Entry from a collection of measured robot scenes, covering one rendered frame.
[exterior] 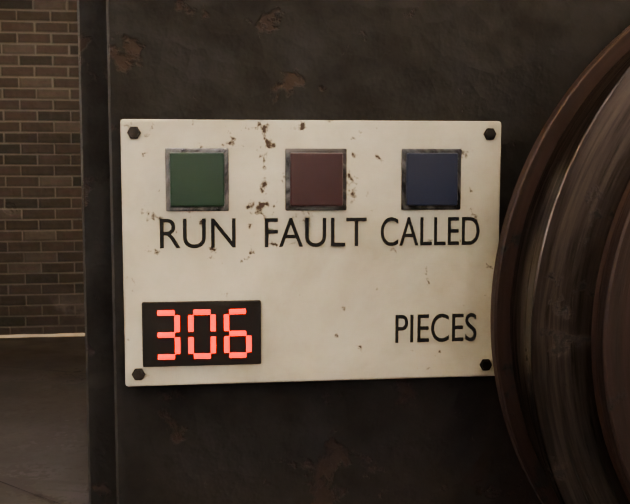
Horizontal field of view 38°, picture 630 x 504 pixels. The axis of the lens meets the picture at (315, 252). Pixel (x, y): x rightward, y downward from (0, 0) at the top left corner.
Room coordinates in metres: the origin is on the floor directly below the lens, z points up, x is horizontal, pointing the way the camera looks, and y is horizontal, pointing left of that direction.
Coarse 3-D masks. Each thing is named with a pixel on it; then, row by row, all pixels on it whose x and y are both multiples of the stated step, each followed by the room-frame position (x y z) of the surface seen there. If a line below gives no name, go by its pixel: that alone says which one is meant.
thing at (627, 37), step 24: (624, 48) 0.58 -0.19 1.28; (600, 72) 0.58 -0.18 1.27; (576, 96) 0.58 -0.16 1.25; (552, 120) 0.58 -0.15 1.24; (552, 144) 0.58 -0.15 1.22; (528, 168) 0.58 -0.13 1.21; (528, 192) 0.58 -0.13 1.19; (504, 240) 0.58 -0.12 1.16; (504, 264) 0.58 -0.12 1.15; (504, 288) 0.58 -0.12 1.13; (504, 312) 0.58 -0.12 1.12; (504, 336) 0.58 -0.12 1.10; (504, 360) 0.58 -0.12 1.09; (504, 384) 0.58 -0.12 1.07; (504, 408) 0.58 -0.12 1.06; (528, 456) 0.58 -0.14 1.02; (528, 480) 0.59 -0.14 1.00
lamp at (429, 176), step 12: (408, 156) 0.63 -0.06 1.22; (420, 156) 0.63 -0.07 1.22; (432, 156) 0.63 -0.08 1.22; (444, 156) 0.64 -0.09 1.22; (456, 156) 0.64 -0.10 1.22; (408, 168) 0.63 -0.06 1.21; (420, 168) 0.63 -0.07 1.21; (432, 168) 0.63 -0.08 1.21; (444, 168) 0.64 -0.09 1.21; (456, 168) 0.64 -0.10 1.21; (408, 180) 0.63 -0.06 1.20; (420, 180) 0.63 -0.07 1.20; (432, 180) 0.63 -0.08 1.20; (444, 180) 0.64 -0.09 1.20; (456, 180) 0.64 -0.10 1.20; (408, 192) 0.63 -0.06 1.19; (420, 192) 0.63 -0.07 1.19; (432, 192) 0.63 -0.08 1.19; (444, 192) 0.64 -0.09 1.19; (456, 192) 0.64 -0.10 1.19; (408, 204) 0.63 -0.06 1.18; (420, 204) 0.63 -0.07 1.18; (432, 204) 0.63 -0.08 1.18; (444, 204) 0.64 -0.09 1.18; (456, 204) 0.64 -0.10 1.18
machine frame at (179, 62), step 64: (128, 0) 0.63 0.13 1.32; (192, 0) 0.64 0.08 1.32; (256, 0) 0.64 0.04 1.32; (320, 0) 0.65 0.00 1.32; (384, 0) 0.66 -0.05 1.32; (448, 0) 0.66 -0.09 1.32; (512, 0) 0.67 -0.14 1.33; (576, 0) 0.67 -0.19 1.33; (128, 64) 0.63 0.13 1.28; (192, 64) 0.64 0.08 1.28; (256, 64) 0.64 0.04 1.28; (320, 64) 0.65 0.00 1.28; (384, 64) 0.66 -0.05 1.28; (448, 64) 0.66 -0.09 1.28; (512, 64) 0.67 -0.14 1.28; (576, 64) 0.67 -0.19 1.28; (512, 128) 0.67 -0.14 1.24; (512, 192) 0.67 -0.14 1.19; (256, 384) 0.64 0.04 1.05; (320, 384) 0.65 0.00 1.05; (384, 384) 0.66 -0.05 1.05; (448, 384) 0.66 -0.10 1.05; (128, 448) 0.63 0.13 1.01; (192, 448) 0.64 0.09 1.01; (256, 448) 0.64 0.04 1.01; (320, 448) 0.65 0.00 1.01; (384, 448) 0.66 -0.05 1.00; (448, 448) 0.66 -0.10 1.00; (512, 448) 0.67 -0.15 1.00
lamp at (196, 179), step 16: (176, 160) 0.61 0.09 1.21; (192, 160) 0.61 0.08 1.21; (208, 160) 0.62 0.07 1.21; (176, 176) 0.61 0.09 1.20; (192, 176) 0.61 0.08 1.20; (208, 176) 0.62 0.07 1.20; (176, 192) 0.61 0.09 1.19; (192, 192) 0.61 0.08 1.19; (208, 192) 0.62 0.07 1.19; (224, 192) 0.62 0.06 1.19
